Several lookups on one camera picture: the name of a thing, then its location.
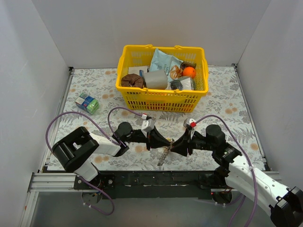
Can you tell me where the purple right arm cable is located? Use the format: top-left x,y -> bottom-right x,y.
195,114 -> 258,227

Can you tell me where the white box in basket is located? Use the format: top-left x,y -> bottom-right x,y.
128,66 -> 149,77

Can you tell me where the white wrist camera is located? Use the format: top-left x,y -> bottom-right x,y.
183,118 -> 196,133
141,119 -> 155,133

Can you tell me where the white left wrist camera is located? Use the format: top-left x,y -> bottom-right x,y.
141,119 -> 155,133

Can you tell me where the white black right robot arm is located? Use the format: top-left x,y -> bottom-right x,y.
171,122 -> 303,227

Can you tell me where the grey paper roll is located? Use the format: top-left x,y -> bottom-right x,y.
143,70 -> 168,90

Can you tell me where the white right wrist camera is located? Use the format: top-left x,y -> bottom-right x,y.
183,118 -> 196,133

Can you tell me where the light blue snack bag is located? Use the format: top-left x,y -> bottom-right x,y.
150,48 -> 183,82

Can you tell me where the brown wrapped snack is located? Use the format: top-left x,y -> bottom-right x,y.
180,61 -> 196,70

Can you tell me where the clear bag with dark item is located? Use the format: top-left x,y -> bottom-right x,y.
168,77 -> 196,91

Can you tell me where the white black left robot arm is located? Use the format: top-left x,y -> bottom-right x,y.
52,119 -> 170,189

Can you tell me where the orange fruit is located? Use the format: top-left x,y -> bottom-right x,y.
182,67 -> 196,79

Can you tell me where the large silver keyring with chain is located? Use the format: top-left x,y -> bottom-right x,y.
157,139 -> 175,166

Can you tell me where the yellow plastic shopping basket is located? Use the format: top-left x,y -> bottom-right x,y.
116,44 -> 209,113

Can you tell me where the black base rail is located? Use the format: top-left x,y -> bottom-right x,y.
73,169 -> 235,200

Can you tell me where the blue green carton pack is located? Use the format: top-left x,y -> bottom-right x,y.
75,93 -> 99,114

